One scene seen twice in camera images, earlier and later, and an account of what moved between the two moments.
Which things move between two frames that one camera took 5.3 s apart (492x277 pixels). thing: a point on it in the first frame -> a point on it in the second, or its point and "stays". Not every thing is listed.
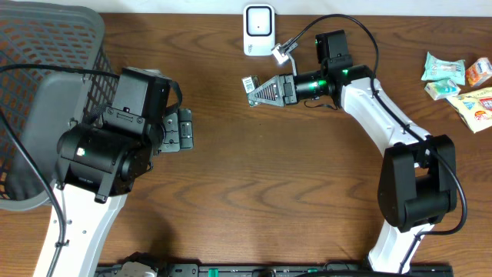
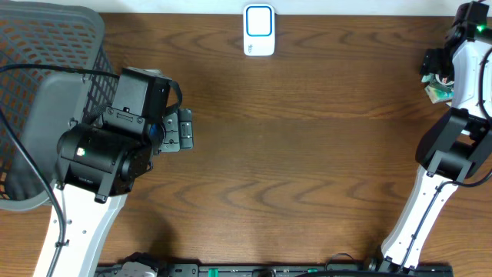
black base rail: [197, 270] stays
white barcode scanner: [258, 29] stays
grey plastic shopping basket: [42, 102] stays
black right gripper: [284, 92] -> [431, 62]
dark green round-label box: [250, 83] -> [447, 85]
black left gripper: [177, 138] stays
